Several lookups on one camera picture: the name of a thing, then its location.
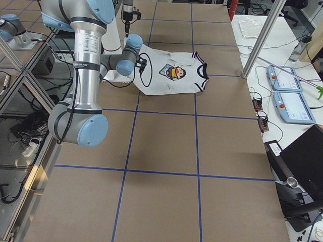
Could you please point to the black power supply box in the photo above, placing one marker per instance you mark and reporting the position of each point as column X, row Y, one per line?
column 45, row 63

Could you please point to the upper orange connector board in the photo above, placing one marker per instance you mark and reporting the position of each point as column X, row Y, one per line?
column 257, row 104

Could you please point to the orange connector board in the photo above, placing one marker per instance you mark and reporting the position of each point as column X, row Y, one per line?
column 263, row 124
column 257, row 104

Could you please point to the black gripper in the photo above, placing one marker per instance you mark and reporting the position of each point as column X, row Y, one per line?
column 126, row 16

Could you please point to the white power strip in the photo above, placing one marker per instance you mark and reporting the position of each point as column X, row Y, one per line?
column 32, row 146

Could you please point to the lower blue teach pendant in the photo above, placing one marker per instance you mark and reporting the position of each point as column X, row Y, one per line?
column 293, row 108

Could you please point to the black laptop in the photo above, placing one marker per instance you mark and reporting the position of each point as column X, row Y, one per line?
column 302, row 160

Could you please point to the upper blue teach pendant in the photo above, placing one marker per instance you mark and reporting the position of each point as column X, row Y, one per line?
column 283, row 81

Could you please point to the blue teach pendant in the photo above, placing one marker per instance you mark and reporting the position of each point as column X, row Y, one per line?
column 293, row 108
column 283, row 81

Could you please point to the clear water bottle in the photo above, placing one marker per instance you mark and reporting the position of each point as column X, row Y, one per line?
column 300, row 47

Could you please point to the white cartoon print t-shirt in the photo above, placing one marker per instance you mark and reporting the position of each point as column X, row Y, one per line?
column 171, row 72

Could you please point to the silver reacher grabber tool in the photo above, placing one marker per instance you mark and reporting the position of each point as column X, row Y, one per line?
column 319, row 88

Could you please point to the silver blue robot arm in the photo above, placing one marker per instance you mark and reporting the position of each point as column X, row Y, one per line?
column 78, row 118
column 127, row 6

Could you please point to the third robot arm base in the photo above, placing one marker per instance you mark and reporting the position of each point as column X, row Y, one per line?
column 15, row 35

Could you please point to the clear plastic bag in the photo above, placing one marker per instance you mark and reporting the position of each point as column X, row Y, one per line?
column 250, row 28

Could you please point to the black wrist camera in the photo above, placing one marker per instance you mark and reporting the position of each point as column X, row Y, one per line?
column 141, row 64
column 136, row 13

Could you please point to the black camera stand clamp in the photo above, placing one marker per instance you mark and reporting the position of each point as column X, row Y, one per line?
column 299, row 208

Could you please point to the red cylinder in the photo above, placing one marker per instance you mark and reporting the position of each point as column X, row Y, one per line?
column 232, row 9

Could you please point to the lower orange connector board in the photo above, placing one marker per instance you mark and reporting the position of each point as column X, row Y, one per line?
column 263, row 124

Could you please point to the aluminium frame post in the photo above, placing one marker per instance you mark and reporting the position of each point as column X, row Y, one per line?
column 264, row 33

